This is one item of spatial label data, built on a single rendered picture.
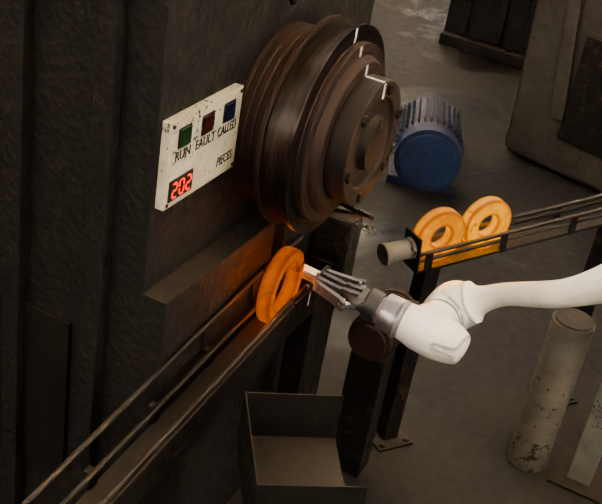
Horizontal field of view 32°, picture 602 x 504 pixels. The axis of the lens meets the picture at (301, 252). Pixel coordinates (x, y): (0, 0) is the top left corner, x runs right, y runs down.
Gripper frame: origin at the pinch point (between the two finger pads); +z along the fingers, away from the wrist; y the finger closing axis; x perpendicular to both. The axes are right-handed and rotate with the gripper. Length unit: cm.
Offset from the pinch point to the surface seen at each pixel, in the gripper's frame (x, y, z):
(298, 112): 48, -22, 3
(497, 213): 4, 60, -28
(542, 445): -58, 58, -65
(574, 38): -8, 269, 0
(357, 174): 31.3, -3.8, -6.7
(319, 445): -11.4, -37.5, -26.1
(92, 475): -11, -75, 4
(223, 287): 4.3, -25.5, 8.2
